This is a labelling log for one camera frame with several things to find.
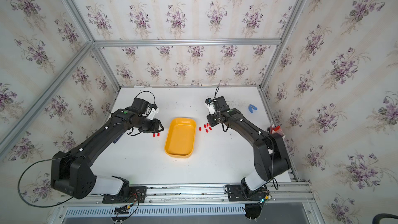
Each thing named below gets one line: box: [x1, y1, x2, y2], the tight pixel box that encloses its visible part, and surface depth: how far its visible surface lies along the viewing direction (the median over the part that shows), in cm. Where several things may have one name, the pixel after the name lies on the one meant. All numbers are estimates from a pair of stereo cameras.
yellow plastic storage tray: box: [164, 117, 197, 159], surface depth 92 cm
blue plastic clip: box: [248, 104, 258, 114], surface depth 109 cm
